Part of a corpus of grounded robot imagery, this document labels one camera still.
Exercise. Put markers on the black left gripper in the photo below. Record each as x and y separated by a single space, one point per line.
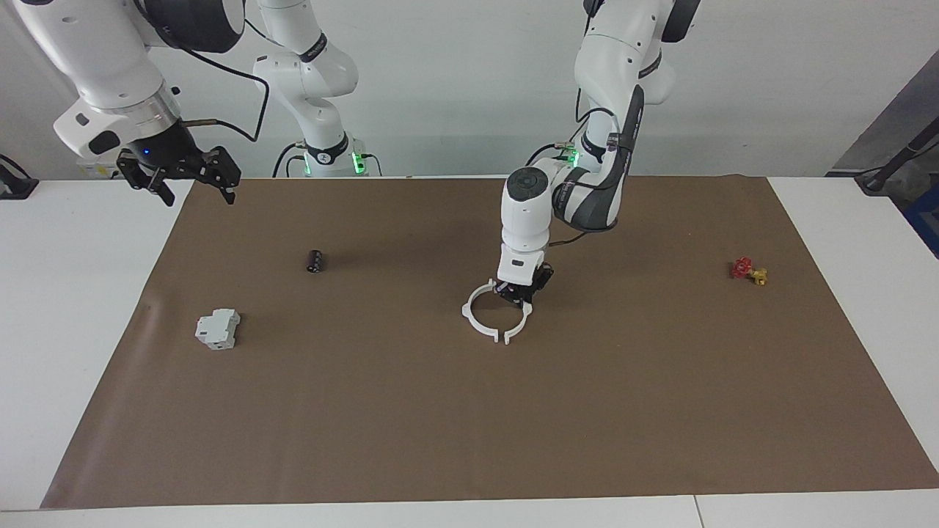
545 279

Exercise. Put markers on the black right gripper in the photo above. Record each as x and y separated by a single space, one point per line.
165 145

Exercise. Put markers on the white half pipe clamp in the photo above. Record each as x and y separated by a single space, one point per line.
525 317
467 311

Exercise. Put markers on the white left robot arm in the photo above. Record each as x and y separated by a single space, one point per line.
524 213

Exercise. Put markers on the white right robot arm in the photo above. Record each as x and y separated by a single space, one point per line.
103 51

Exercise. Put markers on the white box yellow label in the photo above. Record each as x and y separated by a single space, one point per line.
97 170

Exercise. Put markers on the brown table mat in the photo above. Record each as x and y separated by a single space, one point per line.
469 425

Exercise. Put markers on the black cylindrical capacitor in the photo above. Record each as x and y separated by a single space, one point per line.
315 261

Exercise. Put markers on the white circuit breaker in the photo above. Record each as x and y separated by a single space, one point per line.
216 328

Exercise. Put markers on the red handwheel brass valve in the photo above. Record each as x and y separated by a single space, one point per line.
743 268

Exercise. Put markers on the black stand pole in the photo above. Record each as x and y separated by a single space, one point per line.
877 180

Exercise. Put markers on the blue crate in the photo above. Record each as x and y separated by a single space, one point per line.
926 220

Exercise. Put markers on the black clamp bracket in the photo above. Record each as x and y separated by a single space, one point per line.
16 185

